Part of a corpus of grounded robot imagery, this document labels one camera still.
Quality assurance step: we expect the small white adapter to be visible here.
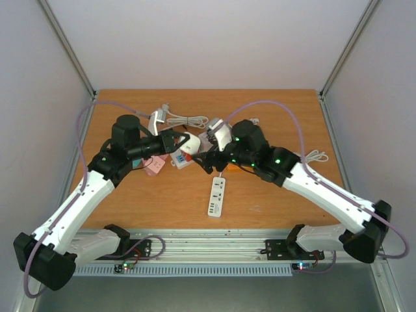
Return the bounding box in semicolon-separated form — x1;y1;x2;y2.
185;132;200;155

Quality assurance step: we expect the long white multicolour power strip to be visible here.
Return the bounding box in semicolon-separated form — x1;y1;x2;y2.
170;151;194;170

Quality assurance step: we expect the pink cube adapter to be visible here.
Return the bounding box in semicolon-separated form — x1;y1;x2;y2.
143;162;166;177

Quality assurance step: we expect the white cube adapter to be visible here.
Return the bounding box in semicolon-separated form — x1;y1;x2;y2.
198;132;213;152

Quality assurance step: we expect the pink triangular power strip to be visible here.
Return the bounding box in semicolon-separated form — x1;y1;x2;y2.
144;154;170;165

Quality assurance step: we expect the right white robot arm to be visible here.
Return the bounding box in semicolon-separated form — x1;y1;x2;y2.
192;120;391;263

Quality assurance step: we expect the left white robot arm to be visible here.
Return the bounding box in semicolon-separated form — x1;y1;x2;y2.
13;114;190;298

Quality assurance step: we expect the orange power strip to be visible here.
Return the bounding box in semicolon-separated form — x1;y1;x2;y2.
227;164;244;172

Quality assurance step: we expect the white power strip with USB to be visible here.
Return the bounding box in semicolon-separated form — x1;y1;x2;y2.
207;177;226;218

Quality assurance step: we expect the teal power strip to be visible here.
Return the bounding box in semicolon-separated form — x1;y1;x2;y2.
133;159;142;168

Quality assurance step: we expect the right small circuit board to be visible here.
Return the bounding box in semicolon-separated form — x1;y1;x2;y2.
292;262;314;271

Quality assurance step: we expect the small circuit board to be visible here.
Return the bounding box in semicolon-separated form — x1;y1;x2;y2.
292;262;314;271
113;263;135;274

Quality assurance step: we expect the left small circuit board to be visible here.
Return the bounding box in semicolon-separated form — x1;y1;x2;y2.
113;263;135;274

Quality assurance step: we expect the teal strip white cable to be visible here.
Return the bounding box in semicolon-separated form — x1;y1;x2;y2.
162;103;209;128

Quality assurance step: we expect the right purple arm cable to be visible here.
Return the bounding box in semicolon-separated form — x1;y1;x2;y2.
214;99;410;274

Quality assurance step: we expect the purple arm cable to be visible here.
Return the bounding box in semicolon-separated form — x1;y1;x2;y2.
23;100;150;298
214;99;410;274

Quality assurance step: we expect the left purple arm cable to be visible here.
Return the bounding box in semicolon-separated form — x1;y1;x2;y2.
23;100;150;298

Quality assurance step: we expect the white cable bundle right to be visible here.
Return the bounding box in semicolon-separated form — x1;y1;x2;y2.
297;149;330;163

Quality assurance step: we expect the grey slotted cable duct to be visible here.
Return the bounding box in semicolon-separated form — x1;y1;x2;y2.
74;263;293;278

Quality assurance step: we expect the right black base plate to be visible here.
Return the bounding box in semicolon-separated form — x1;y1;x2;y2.
259;239;325;261

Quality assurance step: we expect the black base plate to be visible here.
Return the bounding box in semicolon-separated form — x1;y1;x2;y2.
97;239;151;261
259;239;325;261

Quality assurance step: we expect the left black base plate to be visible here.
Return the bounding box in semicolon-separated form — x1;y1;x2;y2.
97;239;151;261

